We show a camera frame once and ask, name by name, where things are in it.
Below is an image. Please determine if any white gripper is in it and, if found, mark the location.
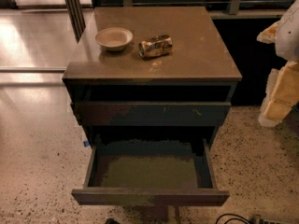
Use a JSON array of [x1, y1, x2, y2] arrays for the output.
[[257, 21, 299, 127]]

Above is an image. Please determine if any grey drawer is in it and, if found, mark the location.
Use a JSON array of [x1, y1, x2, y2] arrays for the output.
[[72, 140, 230, 206], [71, 101, 231, 126]]

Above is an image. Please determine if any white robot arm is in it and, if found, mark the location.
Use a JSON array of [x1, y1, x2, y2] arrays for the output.
[[257, 0, 299, 127]]

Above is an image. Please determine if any dark grey drawer cabinet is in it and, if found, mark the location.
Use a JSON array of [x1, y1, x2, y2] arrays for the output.
[[63, 7, 241, 144]]

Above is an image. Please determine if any crushed gold soda can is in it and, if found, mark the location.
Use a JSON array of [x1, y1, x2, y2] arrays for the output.
[[138, 35, 173, 59]]

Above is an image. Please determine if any grey power strip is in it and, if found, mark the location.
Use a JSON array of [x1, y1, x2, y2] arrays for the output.
[[251, 215, 299, 224]]

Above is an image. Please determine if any beige paper bowl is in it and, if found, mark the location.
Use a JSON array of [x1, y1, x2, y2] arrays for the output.
[[95, 27, 133, 51]]

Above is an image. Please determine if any blue tape piece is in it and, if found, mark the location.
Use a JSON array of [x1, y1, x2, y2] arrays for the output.
[[83, 140, 90, 147]]

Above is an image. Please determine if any black object on floor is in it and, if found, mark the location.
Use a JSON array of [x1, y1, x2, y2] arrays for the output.
[[105, 218, 120, 224]]

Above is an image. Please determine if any black cable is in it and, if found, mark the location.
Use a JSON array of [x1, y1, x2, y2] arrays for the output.
[[215, 213, 254, 224]]

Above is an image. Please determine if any dark pillar post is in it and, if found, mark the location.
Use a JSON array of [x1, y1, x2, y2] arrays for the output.
[[65, 0, 86, 41]]

